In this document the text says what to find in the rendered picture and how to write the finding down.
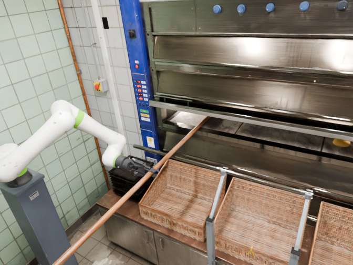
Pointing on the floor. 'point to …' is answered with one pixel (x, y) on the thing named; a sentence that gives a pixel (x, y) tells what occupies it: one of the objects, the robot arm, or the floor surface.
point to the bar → (219, 197)
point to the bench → (167, 238)
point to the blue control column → (126, 8)
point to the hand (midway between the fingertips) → (151, 172)
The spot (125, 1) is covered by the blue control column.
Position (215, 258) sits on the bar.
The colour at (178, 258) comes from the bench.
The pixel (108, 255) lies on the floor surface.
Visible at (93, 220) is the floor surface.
